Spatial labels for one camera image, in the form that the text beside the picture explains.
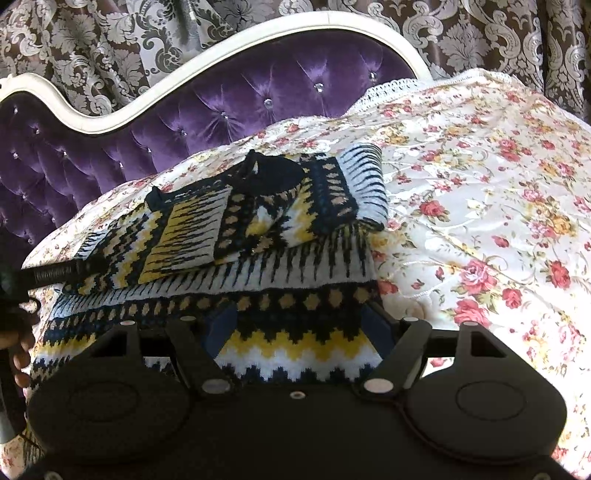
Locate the person's left hand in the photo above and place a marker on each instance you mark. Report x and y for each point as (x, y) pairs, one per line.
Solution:
(23, 357)

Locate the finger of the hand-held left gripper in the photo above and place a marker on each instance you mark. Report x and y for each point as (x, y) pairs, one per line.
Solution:
(69, 273)

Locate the brown damask curtain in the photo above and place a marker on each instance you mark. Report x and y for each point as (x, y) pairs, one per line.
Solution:
(498, 37)

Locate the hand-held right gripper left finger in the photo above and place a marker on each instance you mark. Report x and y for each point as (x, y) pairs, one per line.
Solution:
(224, 328)

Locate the patterned knitted sweater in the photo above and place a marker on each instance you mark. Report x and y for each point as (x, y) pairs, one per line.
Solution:
(277, 258)

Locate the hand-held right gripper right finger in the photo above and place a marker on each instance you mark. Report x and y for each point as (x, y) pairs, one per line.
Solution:
(375, 325)

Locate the floral bedspread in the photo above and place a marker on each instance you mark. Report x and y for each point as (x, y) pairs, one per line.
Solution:
(485, 207)

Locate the purple tufted headboard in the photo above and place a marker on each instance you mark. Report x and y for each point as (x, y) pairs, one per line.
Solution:
(194, 115)

